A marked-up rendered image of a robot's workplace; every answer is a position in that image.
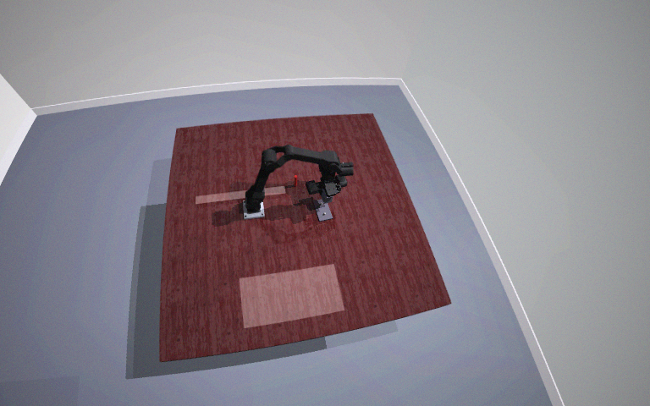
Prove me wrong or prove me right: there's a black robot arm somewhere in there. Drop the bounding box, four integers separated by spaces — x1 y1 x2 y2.
245 145 354 214

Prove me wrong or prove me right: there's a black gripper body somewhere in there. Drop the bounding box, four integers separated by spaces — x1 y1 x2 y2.
306 175 347 195

